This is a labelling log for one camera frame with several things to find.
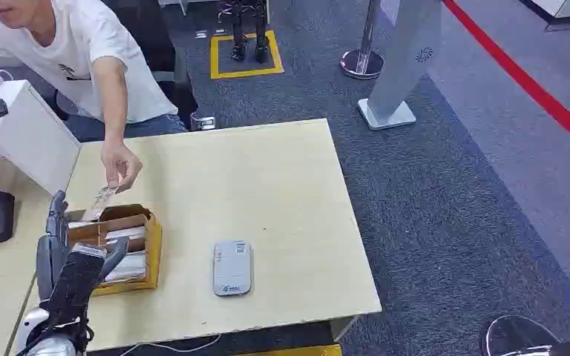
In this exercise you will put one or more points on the white cabinet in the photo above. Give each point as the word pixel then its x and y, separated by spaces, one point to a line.
pixel 24 128

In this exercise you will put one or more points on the white card stack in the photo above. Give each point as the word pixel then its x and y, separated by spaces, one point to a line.
pixel 79 224
pixel 135 259
pixel 126 232
pixel 127 274

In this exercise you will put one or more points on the grey kiosk stand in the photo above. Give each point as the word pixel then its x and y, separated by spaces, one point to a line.
pixel 403 64

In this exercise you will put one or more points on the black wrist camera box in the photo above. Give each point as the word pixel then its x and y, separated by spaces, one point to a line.
pixel 76 282

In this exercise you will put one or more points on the person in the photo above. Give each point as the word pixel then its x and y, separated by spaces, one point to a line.
pixel 68 44

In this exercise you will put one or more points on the yellow floor tape square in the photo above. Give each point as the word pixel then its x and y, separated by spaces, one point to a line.
pixel 245 72

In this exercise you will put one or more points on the wooden card box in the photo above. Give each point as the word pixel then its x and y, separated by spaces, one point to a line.
pixel 149 245

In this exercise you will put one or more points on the white platform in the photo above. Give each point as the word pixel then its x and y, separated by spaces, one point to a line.
pixel 567 7

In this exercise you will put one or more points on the chrome stanchion post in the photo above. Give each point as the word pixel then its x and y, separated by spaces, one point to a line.
pixel 363 61

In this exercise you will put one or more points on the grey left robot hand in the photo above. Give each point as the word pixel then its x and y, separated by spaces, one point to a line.
pixel 49 265

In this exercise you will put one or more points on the metal chair foot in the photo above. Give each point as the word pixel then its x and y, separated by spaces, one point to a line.
pixel 204 122

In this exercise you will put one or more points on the chrome round base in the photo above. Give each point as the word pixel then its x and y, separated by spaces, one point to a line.
pixel 516 336

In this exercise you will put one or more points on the person's hand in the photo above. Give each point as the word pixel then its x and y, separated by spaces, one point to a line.
pixel 120 164

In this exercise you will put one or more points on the black robot leg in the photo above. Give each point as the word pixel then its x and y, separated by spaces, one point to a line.
pixel 261 34
pixel 239 34

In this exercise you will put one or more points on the grey card reader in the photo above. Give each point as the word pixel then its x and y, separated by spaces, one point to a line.
pixel 232 268

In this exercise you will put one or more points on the glossy printed card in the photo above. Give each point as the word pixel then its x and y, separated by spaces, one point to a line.
pixel 99 201

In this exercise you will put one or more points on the black office chair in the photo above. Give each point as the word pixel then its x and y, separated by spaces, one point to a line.
pixel 154 44

